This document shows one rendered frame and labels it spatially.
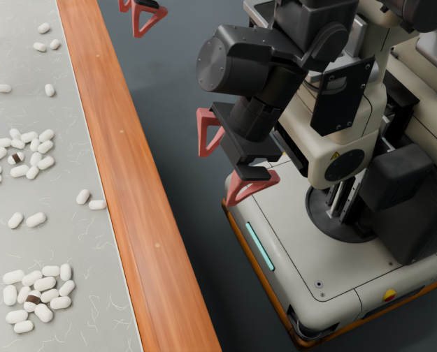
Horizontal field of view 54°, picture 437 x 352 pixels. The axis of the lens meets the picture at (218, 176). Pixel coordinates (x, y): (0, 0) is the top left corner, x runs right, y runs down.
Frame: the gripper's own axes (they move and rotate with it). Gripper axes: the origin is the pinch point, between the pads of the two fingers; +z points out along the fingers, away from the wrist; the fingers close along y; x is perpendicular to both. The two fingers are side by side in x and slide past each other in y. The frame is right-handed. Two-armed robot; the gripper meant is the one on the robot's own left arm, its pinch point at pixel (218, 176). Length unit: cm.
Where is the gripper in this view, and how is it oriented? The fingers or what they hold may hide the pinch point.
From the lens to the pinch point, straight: 61.1
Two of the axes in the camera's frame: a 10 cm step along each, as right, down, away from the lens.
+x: 8.2, -0.1, 5.8
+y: 4.0, 7.2, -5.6
